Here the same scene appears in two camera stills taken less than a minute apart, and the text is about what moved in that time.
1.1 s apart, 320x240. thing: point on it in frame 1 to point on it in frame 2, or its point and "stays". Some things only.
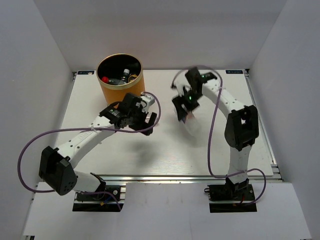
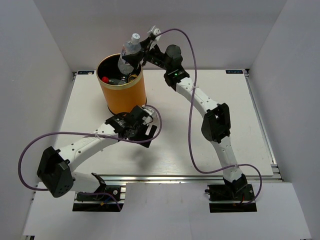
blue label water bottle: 192,124 to 129,47
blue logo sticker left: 85,72 stays
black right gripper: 178,101 to 135,59
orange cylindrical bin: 119,74 stays
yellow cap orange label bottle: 131,77 stays
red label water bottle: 113,81 stays
